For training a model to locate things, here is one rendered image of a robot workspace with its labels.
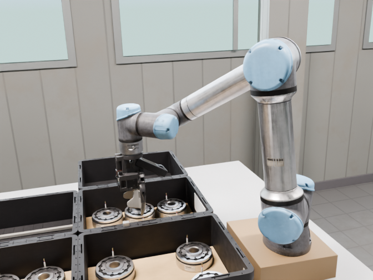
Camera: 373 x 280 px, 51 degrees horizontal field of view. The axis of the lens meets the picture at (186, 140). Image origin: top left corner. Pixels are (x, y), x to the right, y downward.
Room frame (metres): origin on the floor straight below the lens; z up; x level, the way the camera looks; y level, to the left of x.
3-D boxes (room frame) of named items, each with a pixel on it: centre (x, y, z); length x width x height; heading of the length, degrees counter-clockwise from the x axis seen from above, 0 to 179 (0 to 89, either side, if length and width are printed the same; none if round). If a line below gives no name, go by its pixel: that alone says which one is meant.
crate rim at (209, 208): (1.16, 0.15, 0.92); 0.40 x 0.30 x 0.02; 104
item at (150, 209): (1.22, 0.17, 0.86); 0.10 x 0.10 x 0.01
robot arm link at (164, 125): (1.16, 0.08, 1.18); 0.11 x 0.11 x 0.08; 65
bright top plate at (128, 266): (0.90, 0.20, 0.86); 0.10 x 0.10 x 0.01
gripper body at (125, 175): (1.19, 0.18, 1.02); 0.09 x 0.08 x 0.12; 109
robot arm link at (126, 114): (1.19, 0.17, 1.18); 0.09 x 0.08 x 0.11; 65
